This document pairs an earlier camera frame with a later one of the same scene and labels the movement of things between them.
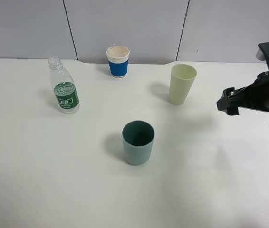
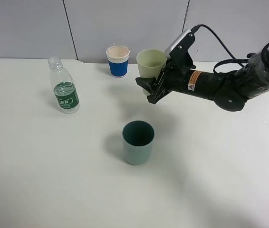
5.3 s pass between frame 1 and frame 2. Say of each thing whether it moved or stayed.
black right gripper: moved
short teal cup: stayed
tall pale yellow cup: moved
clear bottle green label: stayed
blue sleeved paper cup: stayed
